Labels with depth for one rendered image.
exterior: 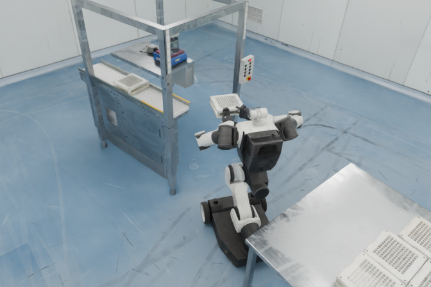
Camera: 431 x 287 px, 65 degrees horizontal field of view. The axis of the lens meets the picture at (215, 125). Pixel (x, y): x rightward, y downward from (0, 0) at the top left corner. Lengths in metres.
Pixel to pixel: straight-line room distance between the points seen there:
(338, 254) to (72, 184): 2.58
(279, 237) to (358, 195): 0.68
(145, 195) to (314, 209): 1.74
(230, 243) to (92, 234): 1.21
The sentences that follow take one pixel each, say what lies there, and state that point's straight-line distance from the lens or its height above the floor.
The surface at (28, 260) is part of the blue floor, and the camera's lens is 3.26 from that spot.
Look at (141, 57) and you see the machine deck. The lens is 2.92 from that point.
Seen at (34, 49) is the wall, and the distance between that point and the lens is 5.83.
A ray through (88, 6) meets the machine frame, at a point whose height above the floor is 1.64.
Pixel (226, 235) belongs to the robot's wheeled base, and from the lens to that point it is 2.89.
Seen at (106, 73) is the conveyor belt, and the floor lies 0.86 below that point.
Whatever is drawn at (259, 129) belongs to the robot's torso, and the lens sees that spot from 2.19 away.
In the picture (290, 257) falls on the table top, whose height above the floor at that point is 0.82.
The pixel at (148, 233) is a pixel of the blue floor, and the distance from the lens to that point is 3.13.
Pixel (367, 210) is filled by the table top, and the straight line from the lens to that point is 2.44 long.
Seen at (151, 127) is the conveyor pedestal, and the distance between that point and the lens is 3.26.
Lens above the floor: 2.50
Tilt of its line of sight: 36 degrees down
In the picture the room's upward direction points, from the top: 3 degrees clockwise
